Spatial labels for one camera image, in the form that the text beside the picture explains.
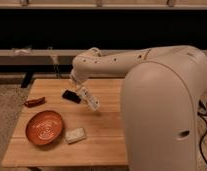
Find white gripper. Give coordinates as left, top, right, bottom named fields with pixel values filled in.
left=70, top=69, right=87, bottom=90

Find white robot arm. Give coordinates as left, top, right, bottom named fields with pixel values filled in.
left=71, top=45, right=207, bottom=171

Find black rectangular phone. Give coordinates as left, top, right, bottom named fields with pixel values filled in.
left=62, top=90, right=81, bottom=103

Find orange ceramic bowl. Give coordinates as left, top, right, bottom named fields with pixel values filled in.
left=25, top=110, right=64, bottom=146

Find white sponge block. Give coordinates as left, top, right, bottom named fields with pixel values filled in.
left=65, top=128, right=86, bottom=144

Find white crumpled cloth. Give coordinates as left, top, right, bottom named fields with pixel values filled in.
left=12, top=46, right=32, bottom=56

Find wooden table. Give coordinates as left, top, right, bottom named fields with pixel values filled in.
left=2, top=79, right=127, bottom=167

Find grey metal rail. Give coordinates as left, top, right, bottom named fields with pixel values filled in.
left=0, top=49, right=207, bottom=66

